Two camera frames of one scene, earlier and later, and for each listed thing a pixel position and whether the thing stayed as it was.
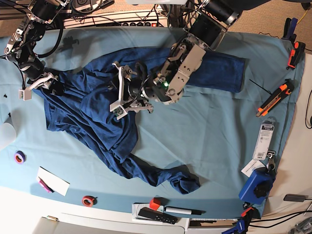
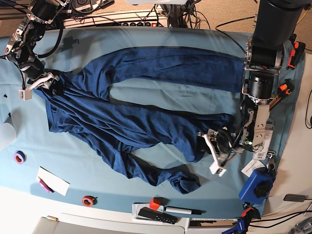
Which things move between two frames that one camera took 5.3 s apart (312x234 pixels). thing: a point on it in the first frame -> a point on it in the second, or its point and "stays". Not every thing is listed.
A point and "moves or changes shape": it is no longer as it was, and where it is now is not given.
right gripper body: [121, 107] -> [220, 144]
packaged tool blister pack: [264, 139] stays
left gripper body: [47, 80] stays
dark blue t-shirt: [81, 106] moves or changes shape
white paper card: [56, 184] stays
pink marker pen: [45, 186] stays
